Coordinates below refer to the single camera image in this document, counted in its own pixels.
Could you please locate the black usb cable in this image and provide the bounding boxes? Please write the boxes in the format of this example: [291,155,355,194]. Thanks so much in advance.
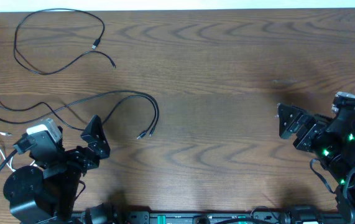
[13,8,117,76]
[0,83,160,140]

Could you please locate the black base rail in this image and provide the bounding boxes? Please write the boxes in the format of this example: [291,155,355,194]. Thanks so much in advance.
[71,203,346,224]

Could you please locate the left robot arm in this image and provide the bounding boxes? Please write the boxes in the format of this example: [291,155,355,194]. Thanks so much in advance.
[3,115,124,223]

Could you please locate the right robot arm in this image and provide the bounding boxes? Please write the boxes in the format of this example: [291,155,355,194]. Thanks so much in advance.
[277,102,355,223]

